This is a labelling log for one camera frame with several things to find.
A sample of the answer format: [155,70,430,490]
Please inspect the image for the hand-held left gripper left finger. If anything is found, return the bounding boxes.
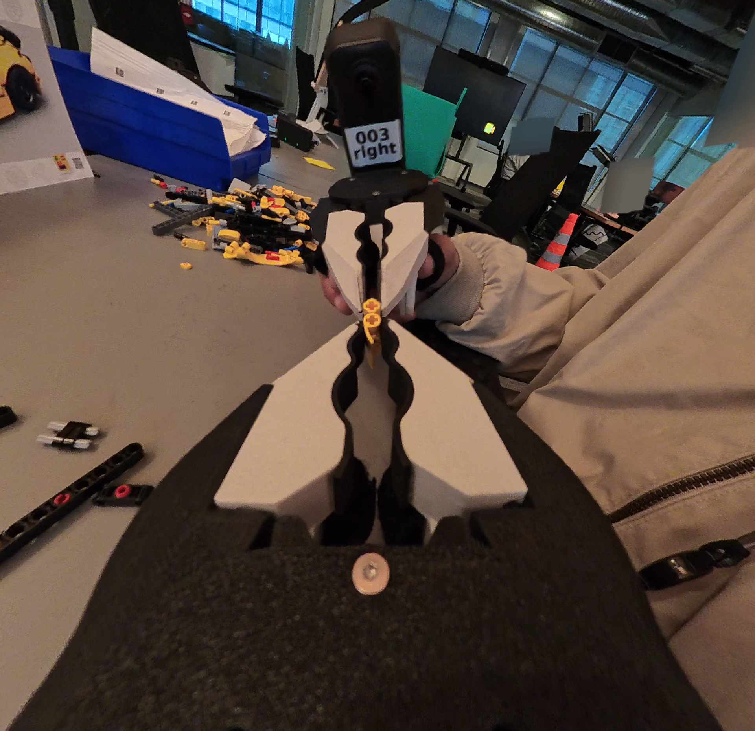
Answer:
[214,323,362,546]

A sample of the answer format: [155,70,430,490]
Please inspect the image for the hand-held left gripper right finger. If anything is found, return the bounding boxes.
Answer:
[382,320,529,546]

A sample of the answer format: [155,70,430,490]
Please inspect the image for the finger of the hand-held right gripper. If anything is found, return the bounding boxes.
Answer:
[321,211,369,317]
[377,202,430,324]

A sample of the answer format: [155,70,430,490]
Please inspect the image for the yellow beam assembly with pins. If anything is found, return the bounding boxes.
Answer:
[361,298,385,371]

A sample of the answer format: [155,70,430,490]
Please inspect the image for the pile of toy bricks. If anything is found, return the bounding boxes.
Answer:
[150,174,322,272]

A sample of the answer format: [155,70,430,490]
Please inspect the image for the person's right forearm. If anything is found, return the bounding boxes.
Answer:
[416,231,608,384]

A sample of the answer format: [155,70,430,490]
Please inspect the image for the wooden desk lamp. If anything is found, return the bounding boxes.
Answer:
[295,0,399,148]

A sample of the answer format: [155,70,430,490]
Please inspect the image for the grey desk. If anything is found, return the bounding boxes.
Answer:
[0,153,473,714]

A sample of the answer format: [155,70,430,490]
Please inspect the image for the person's right hand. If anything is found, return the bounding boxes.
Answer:
[317,235,461,323]

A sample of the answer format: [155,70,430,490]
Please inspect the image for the black device green light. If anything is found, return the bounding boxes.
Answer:
[276,115,315,152]

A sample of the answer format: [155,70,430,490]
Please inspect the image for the gridded glass window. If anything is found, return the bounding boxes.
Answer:
[189,0,298,45]

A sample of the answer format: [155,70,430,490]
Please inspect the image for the orange traffic cone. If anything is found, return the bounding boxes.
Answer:
[536,213,580,271]

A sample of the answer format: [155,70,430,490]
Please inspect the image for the short black brick red pin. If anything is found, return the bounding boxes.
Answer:
[92,482,155,507]

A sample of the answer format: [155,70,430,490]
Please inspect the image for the folded white instruction sheets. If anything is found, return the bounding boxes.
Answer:
[90,28,267,154]

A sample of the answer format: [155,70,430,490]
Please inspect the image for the grey black axle connector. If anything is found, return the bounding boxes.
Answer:
[37,420,100,450]

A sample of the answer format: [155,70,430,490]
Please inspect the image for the black beam three red pins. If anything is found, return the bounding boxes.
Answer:
[0,442,145,564]

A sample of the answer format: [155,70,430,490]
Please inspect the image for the person's beige jacket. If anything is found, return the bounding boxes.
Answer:
[510,144,755,731]

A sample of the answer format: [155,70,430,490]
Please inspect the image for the blue plastic bin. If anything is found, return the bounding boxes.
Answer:
[47,46,272,192]

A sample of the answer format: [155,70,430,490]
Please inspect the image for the black standing panel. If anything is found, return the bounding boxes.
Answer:
[79,0,198,74]

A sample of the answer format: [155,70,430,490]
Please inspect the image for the black jacket zipper pull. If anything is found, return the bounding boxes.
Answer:
[640,539,755,590]

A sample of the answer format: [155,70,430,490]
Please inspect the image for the white booklet yellow car picture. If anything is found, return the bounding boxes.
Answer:
[0,0,95,195]

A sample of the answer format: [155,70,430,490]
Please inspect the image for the black wall screen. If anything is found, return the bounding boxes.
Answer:
[424,47,527,145]

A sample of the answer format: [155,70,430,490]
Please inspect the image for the silver ventilation duct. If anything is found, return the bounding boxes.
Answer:
[413,0,755,54]

